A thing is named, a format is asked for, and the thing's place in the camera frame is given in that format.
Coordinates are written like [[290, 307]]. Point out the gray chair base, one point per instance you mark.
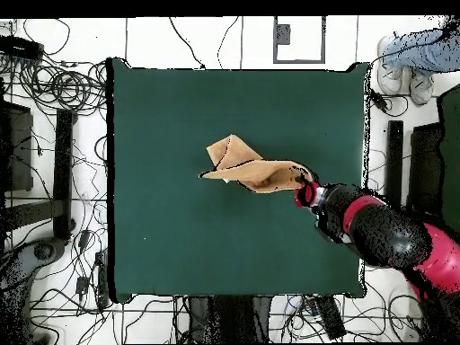
[[21, 262]]

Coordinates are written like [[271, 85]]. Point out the tan terry towel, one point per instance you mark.
[[251, 172]]

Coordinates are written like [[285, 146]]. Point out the black power strip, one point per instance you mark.
[[102, 284], [330, 318]]

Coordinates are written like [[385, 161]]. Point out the gray floor socket box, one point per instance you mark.
[[283, 34]]

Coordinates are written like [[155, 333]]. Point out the dark green table cloth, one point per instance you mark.
[[179, 233]]

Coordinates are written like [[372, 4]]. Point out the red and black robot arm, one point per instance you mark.
[[388, 233]]

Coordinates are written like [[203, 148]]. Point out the gray floor hatch frame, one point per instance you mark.
[[298, 61]]

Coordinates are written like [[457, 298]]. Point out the black flat device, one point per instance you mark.
[[21, 48]]

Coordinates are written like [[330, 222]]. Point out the black stand base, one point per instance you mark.
[[63, 172], [394, 161]]

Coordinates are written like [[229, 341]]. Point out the black power adapter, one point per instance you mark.
[[378, 99], [83, 239], [82, 284]]

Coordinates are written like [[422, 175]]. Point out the black box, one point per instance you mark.
[[426, 161], [18, 151]]

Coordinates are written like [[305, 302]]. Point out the person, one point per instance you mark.
[[420, 54]]

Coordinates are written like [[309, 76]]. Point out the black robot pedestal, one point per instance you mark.
[[230, 320]]

